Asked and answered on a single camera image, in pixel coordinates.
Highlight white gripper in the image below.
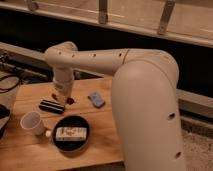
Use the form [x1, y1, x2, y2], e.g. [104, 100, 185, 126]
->
[53, 70, 74, 100]

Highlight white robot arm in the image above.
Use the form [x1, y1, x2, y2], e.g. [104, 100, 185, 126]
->
[44, 42, 187, 171]

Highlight white ceramic cup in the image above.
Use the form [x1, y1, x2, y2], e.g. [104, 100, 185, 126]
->
[20, 111, 45, 136]

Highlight black rectangular box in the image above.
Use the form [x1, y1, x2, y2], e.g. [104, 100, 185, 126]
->
[39, 100, 65, 114]

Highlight blue sponge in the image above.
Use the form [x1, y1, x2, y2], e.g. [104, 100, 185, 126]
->
[88, 92, 105, 108]

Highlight white patterned box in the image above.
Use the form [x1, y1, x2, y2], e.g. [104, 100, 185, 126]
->
[55, 127, 87, 141]

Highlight wooden cutting board table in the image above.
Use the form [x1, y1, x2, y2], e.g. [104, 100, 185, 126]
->
[0, 78, 122, 171]

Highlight black round plate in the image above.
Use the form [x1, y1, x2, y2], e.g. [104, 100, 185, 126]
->
[51, 115, 90, 152]

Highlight dark object at left edge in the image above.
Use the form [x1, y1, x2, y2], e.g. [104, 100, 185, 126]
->
[0, 104, 10, 139]

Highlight black cable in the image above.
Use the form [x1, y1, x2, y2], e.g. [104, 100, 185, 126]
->
[0, 73, 23, 94]

